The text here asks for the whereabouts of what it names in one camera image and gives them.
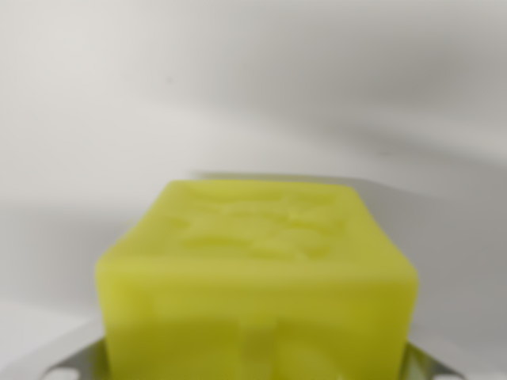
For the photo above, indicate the yellow cube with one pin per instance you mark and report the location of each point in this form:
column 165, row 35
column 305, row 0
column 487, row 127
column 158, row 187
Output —
column 257, row 285

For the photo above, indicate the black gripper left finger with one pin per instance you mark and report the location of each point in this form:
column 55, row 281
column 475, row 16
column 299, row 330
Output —
column 75, row 362

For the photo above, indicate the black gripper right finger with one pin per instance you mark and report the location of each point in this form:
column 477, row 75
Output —
column 428, row 364

